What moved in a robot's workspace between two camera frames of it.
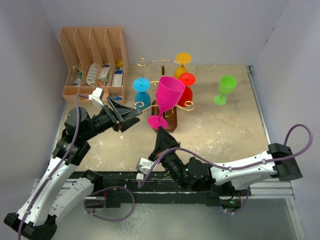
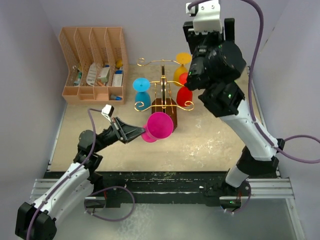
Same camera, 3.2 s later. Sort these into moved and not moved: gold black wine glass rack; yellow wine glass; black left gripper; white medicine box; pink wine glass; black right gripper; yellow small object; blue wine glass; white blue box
Moved: black right gripper; pink wine glass; black left gripper
Not moved: gold black wine glass rack; yellow wine glass; yellow small object; white medicine box; white blue box; blue wine glass
